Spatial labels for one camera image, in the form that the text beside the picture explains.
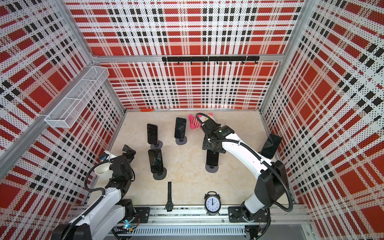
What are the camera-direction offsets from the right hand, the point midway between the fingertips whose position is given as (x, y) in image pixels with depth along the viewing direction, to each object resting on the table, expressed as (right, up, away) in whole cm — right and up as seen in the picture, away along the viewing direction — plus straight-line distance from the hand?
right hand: (212, 148), depth 81 cm
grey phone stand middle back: (-20, +1, +21) cm, 29 cm away
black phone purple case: (-31, -5, -1) cm, 32 cm away
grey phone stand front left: (-31, -18, +7) cm, 36 cm away
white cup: (-60, -13, -1) cm, 61 cm away
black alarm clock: (0, -27, -6) cm, 28 cm away
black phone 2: (0, -7, +3) cm, 8 cm away
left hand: (-50, -3, +2) cm, 50 cm away
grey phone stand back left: (-36, -2, +19) cm, 40 cm away
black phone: (-36, +7, +10) cm, 39 cm away
